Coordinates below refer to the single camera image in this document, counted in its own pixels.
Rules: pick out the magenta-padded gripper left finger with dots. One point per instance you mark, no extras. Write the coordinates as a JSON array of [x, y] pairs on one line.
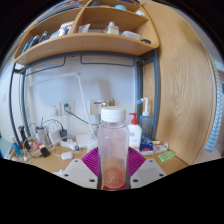
[[80, 171]]

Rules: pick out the wooden robot figurine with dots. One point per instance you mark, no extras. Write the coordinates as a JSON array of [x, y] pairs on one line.
[[96, 106]]

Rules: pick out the small blue box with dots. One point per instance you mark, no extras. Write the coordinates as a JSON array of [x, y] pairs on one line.
[[146, 145]]

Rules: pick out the white power adapter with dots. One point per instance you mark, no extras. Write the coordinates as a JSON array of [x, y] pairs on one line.
[[54, 136]]

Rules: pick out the green white striped fabric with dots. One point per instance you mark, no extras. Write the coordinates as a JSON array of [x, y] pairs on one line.
[[215, 106]]

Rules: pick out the black charger block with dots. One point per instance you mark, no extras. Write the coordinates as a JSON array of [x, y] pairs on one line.
[[45, 152]]

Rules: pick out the white pump bottle red nozzle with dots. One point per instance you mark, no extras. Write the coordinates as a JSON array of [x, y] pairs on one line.
[[135, 135]]

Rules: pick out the small white oval device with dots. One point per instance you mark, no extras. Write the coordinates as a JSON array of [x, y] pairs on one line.
[[67, 155]]

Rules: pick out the white power strip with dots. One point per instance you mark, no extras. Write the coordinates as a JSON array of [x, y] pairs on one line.
[[70, 144]]

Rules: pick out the steel mug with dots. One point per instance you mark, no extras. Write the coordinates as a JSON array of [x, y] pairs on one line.
[[41, 135]]

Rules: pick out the grey metal frame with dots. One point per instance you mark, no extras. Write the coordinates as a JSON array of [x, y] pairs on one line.
[[156, 93]]

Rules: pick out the small green packet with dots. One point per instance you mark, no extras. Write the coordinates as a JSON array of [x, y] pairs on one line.
[[166, 156]]

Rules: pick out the black handheld device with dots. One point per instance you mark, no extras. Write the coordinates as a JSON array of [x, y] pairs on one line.
[[23, 135]]

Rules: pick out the wooden shelf unit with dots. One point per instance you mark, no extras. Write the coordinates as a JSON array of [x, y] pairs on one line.
[[83, 43]]

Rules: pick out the white desk lamp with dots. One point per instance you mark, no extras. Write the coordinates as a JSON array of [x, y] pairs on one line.
[[85, 103]]

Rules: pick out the clear plastic bottle white cap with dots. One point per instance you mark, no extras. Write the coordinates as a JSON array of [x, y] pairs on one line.
[[113, 143]]

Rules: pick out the white wall outlet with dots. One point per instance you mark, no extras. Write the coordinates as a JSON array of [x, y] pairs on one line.
[[55, 109], [69, 108]]

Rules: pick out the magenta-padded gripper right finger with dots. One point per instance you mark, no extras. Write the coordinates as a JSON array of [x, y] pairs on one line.
[[148, 171]]

